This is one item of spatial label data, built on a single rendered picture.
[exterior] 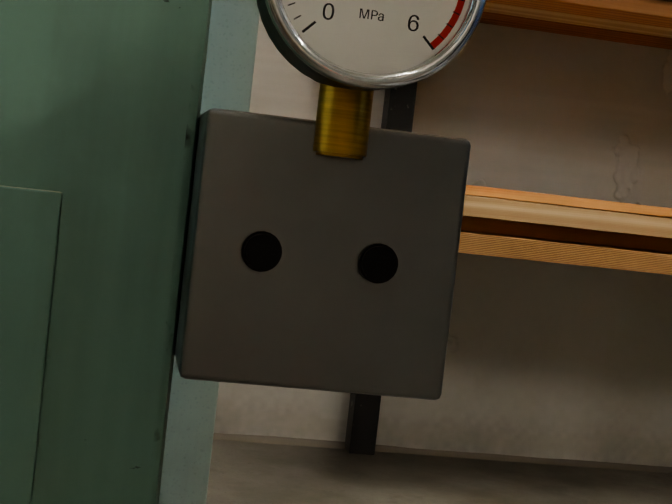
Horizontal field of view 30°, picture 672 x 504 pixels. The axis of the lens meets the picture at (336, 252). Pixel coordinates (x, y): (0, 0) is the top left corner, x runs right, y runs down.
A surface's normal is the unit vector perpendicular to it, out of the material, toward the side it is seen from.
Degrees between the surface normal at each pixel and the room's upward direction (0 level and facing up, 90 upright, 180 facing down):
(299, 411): 90
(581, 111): 90
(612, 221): 91
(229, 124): 90
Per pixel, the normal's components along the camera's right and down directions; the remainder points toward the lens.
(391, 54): 0.16, 0.07
